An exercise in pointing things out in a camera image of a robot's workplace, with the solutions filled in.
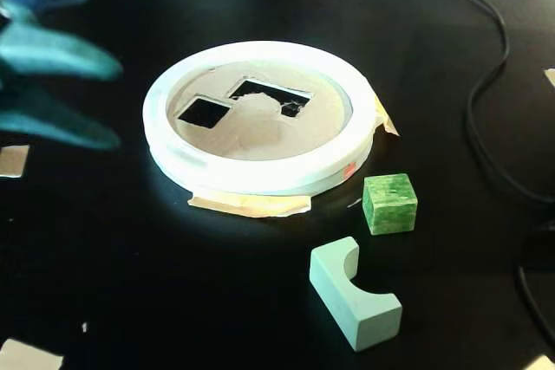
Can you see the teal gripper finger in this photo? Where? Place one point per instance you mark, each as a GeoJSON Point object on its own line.
{"type": "Point", "coordinates": [65, 56]}
{"type": "Point", "coordinates": [60, 121]}

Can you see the light green U shape block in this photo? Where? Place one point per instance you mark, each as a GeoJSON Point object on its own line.
{"type": "Point", "coordinates": [342, 296]}

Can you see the white round shape sorter lid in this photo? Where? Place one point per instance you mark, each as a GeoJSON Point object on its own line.
{"type": "Point", "coordinates": [260, 170]}

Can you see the square beige tape piece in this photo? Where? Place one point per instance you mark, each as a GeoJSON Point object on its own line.
{"type": "Point", "coordinates": [13, 161]}

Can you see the tiny white speck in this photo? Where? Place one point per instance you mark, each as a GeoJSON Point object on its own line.
{"type": "Point", "coordinates": [84, 327]}

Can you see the long beige masking tape strip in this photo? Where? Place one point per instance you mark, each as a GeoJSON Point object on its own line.
{"type": "Point", "coordinates": [251, 206]}

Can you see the large beige tape piece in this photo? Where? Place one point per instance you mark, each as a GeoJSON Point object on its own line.
{"type": "Point", "coordinates": [26, 357]}

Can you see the short beige masking tape strip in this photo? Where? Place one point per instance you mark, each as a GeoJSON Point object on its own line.
{"type": "Point", "coordinates": [387, 121]}

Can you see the green wooden cube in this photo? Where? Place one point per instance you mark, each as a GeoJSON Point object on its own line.
{"type": "Point", "coordinates": [390, 209]}

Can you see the small beige tape piece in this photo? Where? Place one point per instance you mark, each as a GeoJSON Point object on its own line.
{"type": "Point", "coordinates": [550, 76]}

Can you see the beige tape corner piece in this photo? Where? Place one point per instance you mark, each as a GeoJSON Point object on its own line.
{"type": "Point", "coordinates": [547, 363]}

